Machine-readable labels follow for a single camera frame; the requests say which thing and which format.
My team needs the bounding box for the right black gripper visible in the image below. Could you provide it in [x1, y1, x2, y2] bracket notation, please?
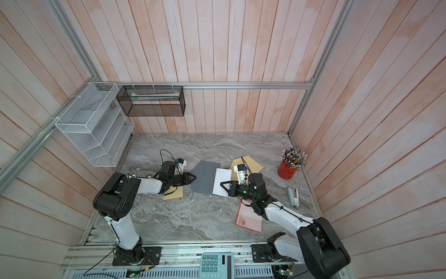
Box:
[221, 181, 259, 203]

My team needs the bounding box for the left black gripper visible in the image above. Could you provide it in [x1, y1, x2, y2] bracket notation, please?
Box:
[169, 172, 197, 187]

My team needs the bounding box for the grey envelope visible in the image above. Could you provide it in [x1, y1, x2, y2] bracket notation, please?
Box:
[190, 160, 221, 195]

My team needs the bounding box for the blue bordered letter paper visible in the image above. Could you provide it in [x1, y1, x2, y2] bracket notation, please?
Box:
[212, 168, 232, 197]

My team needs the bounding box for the yellow envelope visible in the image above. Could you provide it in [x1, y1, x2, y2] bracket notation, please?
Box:
[230, 156, 263, 181]
[163, 186, 184, 201]

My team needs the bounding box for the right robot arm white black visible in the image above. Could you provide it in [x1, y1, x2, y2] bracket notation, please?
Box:
[220, 173, 351, 279]

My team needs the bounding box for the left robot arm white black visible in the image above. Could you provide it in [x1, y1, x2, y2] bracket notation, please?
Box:
[93, 161, 196, 266]

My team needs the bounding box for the red bordered card right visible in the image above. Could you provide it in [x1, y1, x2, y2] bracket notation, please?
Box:
[235, 199, 263, 233]

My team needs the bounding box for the red pencil cup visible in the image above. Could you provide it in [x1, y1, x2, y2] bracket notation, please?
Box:
[277, 161, 297, 180]

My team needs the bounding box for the white stapler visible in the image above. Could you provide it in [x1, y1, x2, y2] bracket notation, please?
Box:
[287, 187, 299, 208]

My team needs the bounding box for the bundle of pencils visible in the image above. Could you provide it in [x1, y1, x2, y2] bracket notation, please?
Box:
[282, 146, 308, 169]

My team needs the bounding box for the teal calculator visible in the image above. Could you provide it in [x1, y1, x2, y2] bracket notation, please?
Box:
[199, 252, 235, 279]

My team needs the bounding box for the black mesh basket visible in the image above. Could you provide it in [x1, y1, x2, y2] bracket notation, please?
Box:
[117, 85, 186, 117]

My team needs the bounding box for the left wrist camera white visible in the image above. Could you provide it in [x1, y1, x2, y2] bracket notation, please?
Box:
[175, 158, 187, 174]

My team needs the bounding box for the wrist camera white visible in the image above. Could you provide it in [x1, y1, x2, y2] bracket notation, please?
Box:
[233, 164, 247, 185]
[175, 158, 187, 174]

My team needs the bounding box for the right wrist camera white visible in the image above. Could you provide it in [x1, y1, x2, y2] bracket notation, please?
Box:
[233, 164, 247, 185]

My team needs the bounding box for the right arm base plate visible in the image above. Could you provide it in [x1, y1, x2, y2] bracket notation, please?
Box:
[251, 242, 303, 263]

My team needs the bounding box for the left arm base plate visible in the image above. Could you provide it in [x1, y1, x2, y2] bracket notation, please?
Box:
[112, 246, 162, 266]

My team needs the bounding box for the white wire mesh shelf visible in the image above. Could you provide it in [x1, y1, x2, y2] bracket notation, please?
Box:
[55, 83, 135, 167]

